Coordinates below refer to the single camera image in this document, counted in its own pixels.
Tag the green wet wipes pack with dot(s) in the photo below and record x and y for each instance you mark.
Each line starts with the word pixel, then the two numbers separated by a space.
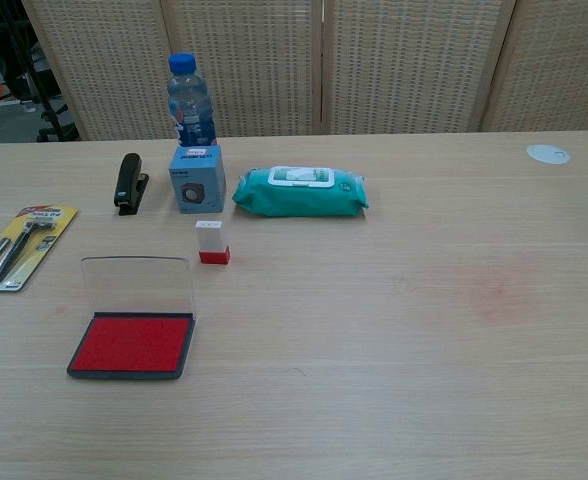
pixel 299 197

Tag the blue speaker box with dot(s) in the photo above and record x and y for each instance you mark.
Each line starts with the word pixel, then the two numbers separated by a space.
pixel 197 180

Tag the water bottle blue cap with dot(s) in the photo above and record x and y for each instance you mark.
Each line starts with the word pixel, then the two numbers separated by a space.
pixel 191 110

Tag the black stapler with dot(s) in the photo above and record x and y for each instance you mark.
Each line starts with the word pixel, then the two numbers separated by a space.
pixel 128 180

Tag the small red white object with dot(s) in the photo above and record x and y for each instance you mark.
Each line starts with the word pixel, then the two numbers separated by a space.
pixel 213 245

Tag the wicker folding screen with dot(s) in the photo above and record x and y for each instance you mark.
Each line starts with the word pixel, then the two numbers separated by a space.
pixel 399 65

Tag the black tripod stand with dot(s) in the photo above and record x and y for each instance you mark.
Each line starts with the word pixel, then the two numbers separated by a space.
pixel 49 107

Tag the razor in yellow blister pack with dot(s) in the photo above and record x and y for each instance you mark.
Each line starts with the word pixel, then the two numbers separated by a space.
pixel 21 245

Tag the red ink pad clear lid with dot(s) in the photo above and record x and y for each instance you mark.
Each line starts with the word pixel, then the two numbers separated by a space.
pixel 131 345

